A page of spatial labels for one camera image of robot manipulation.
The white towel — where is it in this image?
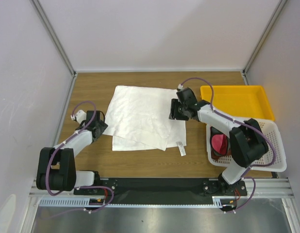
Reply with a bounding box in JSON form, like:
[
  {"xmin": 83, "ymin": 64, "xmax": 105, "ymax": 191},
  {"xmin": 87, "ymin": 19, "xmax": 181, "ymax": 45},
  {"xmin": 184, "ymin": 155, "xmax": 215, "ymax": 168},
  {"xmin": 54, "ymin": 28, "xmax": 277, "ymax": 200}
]
[{"xmin": 104, "ymin": 85, "xmax": 186, "ymax": 151}]

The pink cloth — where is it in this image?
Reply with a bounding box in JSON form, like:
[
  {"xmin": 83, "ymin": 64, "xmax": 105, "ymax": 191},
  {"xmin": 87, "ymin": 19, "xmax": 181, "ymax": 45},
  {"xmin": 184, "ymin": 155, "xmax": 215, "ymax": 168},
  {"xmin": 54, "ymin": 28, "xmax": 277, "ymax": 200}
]
[{"xmin": 210, "ymin": 134, "xmax": 229, "ymax": 156}]

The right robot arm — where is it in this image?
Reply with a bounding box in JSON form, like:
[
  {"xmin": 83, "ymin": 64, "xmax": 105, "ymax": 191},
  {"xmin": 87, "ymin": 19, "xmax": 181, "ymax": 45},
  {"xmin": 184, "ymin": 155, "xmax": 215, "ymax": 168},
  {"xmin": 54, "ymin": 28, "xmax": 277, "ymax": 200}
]
[{"xmin": 169, "ymin": 86, "xmax": 269, "ymax": 195}]

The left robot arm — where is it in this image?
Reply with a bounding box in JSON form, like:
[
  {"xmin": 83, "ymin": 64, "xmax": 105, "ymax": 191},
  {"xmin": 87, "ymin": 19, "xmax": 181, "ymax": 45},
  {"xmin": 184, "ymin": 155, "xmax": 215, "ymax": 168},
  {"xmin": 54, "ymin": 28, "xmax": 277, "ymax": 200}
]
[{"xmin": 36, "ymin": 110, "xmax": 108, "ymax": 196}]

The white towel label tag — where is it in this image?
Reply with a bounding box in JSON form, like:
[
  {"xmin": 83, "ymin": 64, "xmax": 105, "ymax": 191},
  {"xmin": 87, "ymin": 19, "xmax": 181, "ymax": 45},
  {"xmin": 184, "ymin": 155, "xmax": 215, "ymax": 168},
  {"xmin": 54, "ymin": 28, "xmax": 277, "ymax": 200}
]
[{"xmin": 176, "ymin": 142, "xmax": 186, "ymax": 156}]

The yellow plastic tray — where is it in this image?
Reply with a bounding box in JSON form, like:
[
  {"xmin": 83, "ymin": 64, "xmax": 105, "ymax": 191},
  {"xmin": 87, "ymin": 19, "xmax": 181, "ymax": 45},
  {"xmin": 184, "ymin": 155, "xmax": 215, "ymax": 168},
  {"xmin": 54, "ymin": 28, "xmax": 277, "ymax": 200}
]
[{"xmin": 200, "ymin": 85, "xmax": 275, "ymax": 121}]

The brown cloth in basket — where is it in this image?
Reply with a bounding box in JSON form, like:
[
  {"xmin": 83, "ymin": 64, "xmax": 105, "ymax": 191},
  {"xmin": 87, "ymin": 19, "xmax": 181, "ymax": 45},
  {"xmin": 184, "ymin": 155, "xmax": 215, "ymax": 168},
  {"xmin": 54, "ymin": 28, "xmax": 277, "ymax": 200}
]
[{"xmin": 211, "ymin": 150, "xmax": 231, "ymax": 161}]

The white perforated plastic basket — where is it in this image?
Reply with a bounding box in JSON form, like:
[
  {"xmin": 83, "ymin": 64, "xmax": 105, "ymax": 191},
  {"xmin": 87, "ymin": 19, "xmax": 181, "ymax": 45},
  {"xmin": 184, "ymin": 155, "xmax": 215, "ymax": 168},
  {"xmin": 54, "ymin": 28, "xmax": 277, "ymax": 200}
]
[{"xmin": 206, "ymin": 118, "xmax": 287, "ymax": 172}]

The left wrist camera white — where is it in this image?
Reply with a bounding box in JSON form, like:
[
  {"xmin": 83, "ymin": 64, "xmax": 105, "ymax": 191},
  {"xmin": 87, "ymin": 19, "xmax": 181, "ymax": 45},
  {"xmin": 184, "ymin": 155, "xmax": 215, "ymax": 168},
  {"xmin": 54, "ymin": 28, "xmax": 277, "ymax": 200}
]
[{"xmin": 70, "ymin": 110, "xmax": 86, "ymax": 124}]

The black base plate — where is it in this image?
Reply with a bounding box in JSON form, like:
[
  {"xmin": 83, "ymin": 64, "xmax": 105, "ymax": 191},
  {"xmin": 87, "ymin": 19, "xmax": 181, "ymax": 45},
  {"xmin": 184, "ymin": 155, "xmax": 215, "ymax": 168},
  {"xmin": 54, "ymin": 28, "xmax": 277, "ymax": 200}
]
[{"xmin": 74, "ymin": 178, "xmax": 247, "ymax": 205}]

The aluminium front rail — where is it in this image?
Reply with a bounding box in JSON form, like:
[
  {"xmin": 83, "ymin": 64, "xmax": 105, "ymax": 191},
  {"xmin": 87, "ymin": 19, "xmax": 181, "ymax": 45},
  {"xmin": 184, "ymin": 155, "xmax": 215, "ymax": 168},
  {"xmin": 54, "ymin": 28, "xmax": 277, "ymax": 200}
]
[{"xmin": 29, "ymin": 178, "xmax": 294, "ymax": 199}]

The aluminium frame post left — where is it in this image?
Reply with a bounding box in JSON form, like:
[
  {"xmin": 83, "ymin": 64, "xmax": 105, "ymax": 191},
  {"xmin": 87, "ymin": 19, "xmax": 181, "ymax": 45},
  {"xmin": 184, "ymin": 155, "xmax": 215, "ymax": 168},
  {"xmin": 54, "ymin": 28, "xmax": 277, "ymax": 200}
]
[{"xmin": 30, "ymin": 0, "xmax": 76, "ymax": 77}]

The aluminium frame post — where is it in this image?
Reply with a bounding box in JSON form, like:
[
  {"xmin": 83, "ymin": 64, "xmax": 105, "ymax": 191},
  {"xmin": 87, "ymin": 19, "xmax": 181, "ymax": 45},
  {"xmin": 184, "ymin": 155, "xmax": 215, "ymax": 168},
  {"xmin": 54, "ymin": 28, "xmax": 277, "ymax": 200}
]
[
  {"xmin": 30, "ymin": 0, "xmax": 76, "ymax": 77},
  {"xmin": 242, "ymin": 0, "xmax": 289, "ymax": 77}
]

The aluminium frame post right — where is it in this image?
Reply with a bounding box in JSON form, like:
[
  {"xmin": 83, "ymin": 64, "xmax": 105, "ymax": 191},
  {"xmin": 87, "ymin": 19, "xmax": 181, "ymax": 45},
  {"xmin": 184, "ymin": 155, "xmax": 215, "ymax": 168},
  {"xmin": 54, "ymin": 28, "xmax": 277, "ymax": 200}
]
[{"xmin": 242, "ymin": 0, "xmax": 289, "ymax": 77}]

